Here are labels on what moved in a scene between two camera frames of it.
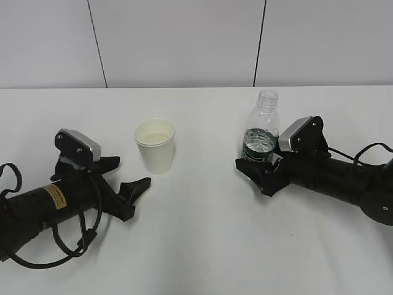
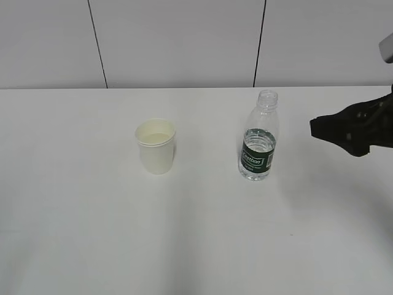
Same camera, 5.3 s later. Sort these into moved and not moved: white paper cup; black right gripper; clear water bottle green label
Moved: black right gripper
Not moved: clear water bottle green label; white paper cup
